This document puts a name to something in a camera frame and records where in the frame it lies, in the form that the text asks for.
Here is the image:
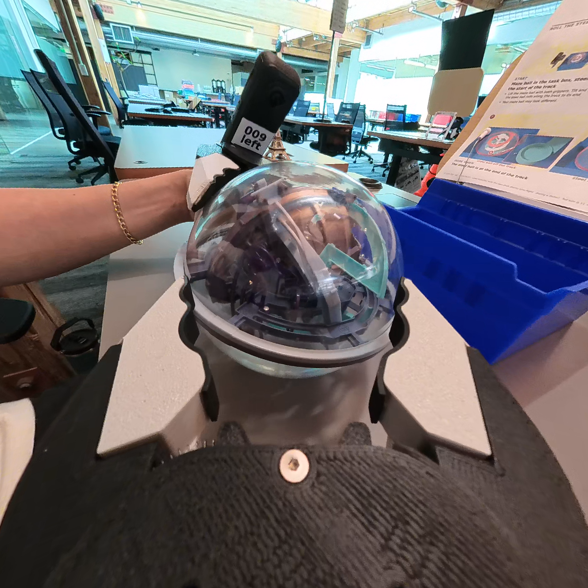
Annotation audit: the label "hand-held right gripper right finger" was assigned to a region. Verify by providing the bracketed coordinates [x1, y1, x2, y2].
[369, 279, 493, 458]

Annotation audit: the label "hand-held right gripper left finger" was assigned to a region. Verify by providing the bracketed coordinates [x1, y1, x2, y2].
[96, 278, 220, 458]

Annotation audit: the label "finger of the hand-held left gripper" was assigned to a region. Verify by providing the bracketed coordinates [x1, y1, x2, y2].
[185, 153, 243, 213]

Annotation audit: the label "clear plastic maze ball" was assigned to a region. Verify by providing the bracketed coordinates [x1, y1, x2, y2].
[174, 161, 405, 378]

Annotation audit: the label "person's left forearm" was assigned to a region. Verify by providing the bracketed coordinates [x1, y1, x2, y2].
[0, 181, 141, 288]

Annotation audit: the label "person's left hand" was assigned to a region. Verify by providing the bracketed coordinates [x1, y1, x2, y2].
[138, 169, 196, 243]

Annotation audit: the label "small metal tower model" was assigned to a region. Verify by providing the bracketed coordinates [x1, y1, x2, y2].
[264, 129, 292, 161]

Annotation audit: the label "white desk with wooden edge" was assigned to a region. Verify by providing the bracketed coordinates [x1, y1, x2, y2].
[113, 125, 351, 181]

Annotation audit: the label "wooden column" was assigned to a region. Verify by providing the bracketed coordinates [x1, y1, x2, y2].
[324, 32, 341, 99]

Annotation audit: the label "rows of wooden office desks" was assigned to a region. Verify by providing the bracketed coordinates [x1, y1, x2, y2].
[126, 89, 455, 159]

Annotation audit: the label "group of black office chairs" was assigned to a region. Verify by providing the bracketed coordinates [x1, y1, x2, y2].
[280, 99, 409, 177]

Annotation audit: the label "black water bottle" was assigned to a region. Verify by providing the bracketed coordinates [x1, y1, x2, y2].
[50, 317, 100, 374]

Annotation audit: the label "blue plastic bin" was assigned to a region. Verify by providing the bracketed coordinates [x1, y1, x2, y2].
[385, 178, 588, 365]

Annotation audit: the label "black chair armrest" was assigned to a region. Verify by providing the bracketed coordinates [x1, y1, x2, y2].
[0, 299, 36, 345]

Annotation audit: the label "tall black mesh chair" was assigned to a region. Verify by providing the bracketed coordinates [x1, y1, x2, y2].
[34, 48, 121, 185]
[21, 69, 70, 159]

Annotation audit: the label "black and white floor sign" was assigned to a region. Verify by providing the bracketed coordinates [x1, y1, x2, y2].
[395, 158, 421, 189]

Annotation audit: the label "clear acrylic sign holder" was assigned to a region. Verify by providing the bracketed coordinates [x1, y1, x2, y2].
[425, 111, 462, 141]

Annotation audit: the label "black and beige divider panel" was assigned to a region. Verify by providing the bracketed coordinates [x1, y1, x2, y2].
[426, 9, 494, 118]

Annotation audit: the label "printed instruction sheet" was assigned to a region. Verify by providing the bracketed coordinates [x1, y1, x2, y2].
[436, 0, 588, 214]

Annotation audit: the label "silver air duct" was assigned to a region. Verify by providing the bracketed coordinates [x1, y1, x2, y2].
[101, 23, 282, 58]

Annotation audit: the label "gold chain bracelet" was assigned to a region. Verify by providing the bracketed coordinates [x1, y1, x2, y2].
[111, 181, 144, 245]

